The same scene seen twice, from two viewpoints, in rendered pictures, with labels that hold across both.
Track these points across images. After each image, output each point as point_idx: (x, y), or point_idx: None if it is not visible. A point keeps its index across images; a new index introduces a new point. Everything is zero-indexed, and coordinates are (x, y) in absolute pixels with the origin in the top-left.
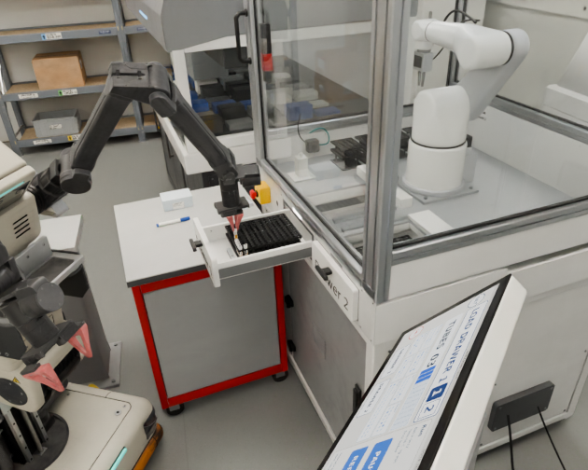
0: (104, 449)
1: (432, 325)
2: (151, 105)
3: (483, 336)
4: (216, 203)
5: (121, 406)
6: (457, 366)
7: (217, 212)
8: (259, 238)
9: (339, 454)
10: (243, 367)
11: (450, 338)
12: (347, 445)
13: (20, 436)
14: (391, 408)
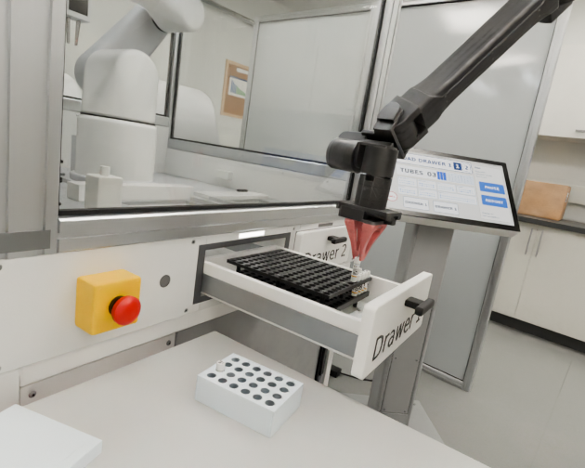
0: None
1: (393, 184)
2: (569, 5)
3: (428, 150)
4: (389, 213)
5: None
6: (444, 159)
7: (400, 215)
8: (322, 268)
9: (483, 214)
10: None
11: (418, 167)
12: (477, 211)
13: None
14: (460, 189)
